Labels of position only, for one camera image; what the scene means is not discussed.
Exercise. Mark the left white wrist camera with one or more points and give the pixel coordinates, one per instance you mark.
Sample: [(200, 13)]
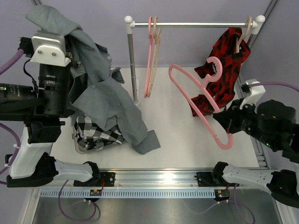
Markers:
[(49, 48)]

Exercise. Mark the black white checkered shirt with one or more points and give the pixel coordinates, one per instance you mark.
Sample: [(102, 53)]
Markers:
[(100, 135)]

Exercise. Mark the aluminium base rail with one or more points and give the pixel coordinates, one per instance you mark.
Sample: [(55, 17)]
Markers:
[(154, 178)]

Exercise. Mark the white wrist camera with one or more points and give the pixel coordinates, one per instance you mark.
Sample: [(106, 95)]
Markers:
[(253, 91), (49, 48)]

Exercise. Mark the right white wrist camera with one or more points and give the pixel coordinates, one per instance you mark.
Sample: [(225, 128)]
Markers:
[(253, 91)]

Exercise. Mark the beige hanger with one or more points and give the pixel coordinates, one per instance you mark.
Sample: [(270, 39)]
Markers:
[(243, 35), (154, 53)]

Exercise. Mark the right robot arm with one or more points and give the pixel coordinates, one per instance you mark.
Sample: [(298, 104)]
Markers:
[(274, 125)]

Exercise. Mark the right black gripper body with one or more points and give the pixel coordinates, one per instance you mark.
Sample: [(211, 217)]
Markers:
[(243, 119)]

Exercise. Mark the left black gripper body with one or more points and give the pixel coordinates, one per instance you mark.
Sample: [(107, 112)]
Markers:
[(75, 64)]

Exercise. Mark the metal clothes rack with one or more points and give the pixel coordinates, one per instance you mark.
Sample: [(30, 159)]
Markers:
[(255, 26)]

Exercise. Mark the grey shirt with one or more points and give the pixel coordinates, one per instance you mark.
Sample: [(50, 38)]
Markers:
[(97, 90)]

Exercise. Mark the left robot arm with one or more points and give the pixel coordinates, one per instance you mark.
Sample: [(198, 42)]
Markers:
[(42, 108)]

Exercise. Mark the clear plastic bin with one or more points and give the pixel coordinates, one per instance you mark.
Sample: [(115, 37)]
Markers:
[(93, 149)]

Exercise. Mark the slotted cable duct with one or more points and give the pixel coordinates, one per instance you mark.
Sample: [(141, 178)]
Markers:
[(128, 193)]

